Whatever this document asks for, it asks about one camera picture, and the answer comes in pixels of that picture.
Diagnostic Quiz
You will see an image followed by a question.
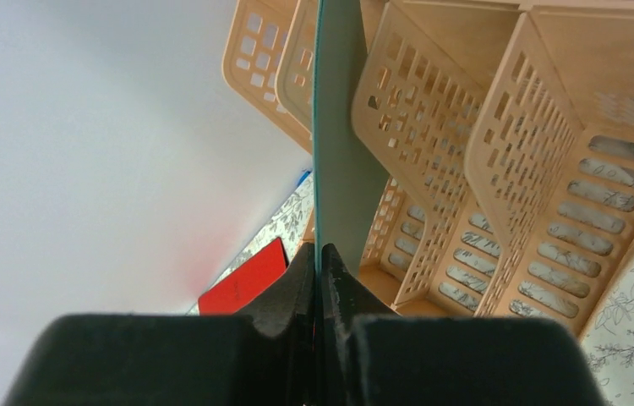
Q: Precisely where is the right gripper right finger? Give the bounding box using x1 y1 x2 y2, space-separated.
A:
316 244 605 405

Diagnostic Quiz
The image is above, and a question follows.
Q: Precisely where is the peach file organizer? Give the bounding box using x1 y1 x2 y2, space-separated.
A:
222 1 634 336

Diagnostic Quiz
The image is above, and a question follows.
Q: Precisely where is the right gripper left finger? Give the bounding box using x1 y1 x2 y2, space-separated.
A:
4 243 315 405

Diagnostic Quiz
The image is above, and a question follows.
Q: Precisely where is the teal folder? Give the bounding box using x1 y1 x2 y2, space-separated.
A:
313 1 388 274

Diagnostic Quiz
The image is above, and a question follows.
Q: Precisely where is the red notebook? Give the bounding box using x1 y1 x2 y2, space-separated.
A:
197 237 289 315

